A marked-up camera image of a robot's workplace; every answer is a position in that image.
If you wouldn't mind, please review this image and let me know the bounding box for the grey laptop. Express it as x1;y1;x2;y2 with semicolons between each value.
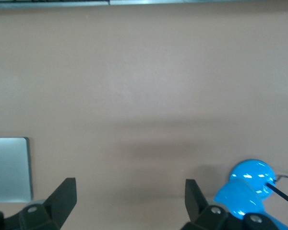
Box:
0;137;34;203

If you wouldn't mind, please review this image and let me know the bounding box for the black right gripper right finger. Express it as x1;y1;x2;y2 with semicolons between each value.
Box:
181;179;283;230

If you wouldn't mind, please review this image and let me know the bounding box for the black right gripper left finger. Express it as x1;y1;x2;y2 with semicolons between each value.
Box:
0;177;77;230

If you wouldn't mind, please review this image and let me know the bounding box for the metal table edge rail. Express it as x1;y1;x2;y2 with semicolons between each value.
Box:
0;0;288;10

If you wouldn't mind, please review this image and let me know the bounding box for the blue desk lamp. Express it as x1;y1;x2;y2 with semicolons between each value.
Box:
213;159;288;230

